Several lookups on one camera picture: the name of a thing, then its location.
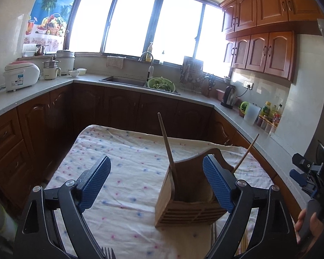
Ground dish soap bottle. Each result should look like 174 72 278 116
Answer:
146 41 153 63

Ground upper wooden cabinets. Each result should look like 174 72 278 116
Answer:
221 0 324 82

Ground white rice cooker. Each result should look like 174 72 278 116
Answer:
3 61 40 92

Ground white steamer pot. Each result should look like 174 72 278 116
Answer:
55 50 75 76

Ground tropical fruit poster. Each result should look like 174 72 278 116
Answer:
23 0 75 53

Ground white plastic pitcher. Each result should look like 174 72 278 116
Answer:
239 101 261 125

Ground person's right hand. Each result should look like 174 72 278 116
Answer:
294 208 324 245

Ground small white blender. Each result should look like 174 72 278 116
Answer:
43 60 61 80

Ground white floral tablecloth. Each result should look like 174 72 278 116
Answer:
44 125 275 259

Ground wooden chopstick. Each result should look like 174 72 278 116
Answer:
231 133 260 174
157 112 180 194

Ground chrome sink faucet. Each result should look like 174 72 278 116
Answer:
139 51 154 82

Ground yellow oil bottle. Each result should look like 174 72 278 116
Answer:
261 101 271 118

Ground wooden utensil holder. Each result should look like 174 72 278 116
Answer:
155 148 233 227

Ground green bowl of vegetables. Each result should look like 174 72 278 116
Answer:
147 77 176 92

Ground black electric kettle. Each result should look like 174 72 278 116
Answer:
221 85 236 109

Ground wooden knife rack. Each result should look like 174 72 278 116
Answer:
179 56 204 87

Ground steel fork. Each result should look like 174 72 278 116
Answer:
102 247 116 259

